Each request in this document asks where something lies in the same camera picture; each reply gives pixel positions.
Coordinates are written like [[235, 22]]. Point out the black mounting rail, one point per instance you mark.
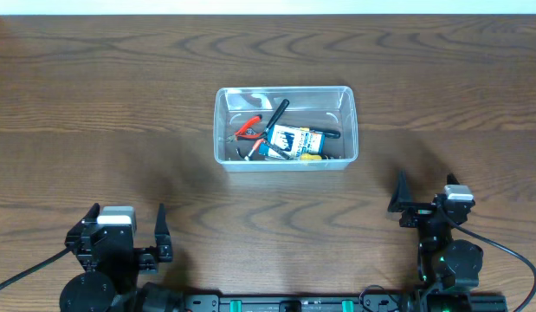
[[372, 299]]

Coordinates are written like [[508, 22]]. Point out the claw hammer black orange handle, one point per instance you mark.
[[271, 123]]

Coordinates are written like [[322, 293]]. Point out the red black handled pliers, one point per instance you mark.
[[246, 132]]

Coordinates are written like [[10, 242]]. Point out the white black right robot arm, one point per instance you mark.
[[448, 268]]

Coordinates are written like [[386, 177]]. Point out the slim yellow black screwdriver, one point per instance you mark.
[[327, 133]]

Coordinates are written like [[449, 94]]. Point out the stubby yellow black screwdriver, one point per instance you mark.
[[313, 157]]

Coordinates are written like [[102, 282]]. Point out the blue white bit set box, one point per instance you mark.
[[295, 142]]

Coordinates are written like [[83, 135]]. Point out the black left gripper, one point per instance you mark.
[[147, 263]]

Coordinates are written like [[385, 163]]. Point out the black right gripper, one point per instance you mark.
[[401, 201]]

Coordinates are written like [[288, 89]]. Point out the clear plastic container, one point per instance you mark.
[[261, 129]]

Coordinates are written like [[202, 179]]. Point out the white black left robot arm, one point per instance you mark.
[[99, 290]]

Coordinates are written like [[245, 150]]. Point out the silver double ring wrench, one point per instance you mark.
[[276, 149]]

